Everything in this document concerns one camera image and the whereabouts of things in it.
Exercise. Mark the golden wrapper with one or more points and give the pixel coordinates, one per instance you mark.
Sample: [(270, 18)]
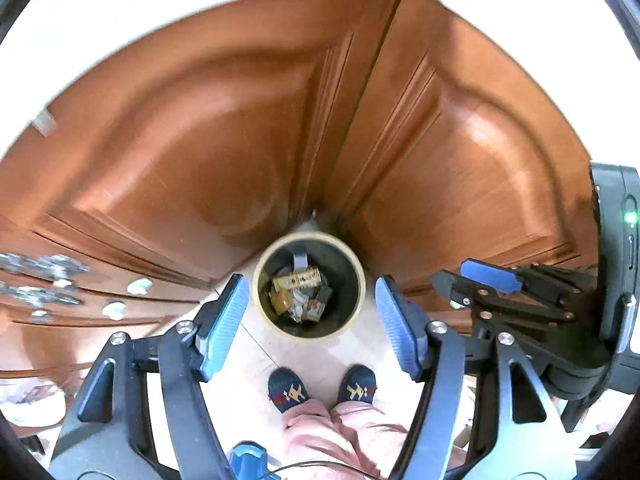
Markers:
[(280, 302)]

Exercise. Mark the person's shoe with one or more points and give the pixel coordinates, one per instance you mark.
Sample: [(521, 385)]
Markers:
[(357, 385), (290, 390)]

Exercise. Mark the person's pink pants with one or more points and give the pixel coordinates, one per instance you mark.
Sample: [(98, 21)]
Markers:
[(340, 435)]

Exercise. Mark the trash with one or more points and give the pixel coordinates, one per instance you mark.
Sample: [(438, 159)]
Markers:
[(295, 278)]

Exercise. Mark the white paper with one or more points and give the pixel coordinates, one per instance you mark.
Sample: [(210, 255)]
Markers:
[(299, 304)]

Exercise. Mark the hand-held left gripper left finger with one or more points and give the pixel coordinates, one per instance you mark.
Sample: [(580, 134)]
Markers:
[(225, 325)]

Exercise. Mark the person's left shoe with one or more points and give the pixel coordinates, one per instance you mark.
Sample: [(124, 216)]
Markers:
[(290, 390)]

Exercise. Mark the white drawer knob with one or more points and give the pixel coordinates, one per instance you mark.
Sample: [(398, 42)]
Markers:
[(114, 310), (139, 286)]

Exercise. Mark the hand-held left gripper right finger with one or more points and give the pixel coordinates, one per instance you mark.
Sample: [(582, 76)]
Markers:
[(397, 330)]

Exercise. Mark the person's right shoe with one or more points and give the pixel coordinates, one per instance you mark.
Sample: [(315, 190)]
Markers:
[(357, 385)]

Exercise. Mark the green packet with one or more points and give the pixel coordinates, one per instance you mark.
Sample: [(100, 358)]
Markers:
[(325, 293)]

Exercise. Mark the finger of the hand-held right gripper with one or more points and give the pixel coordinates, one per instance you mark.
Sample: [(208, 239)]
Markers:
[(462, 291), (492, 277)]

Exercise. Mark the wooden cabinet drawers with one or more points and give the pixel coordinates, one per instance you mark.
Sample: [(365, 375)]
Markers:
[(75, 330)]

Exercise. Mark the round trash bin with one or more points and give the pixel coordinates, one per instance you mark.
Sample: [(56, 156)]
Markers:
[(345, 280)]

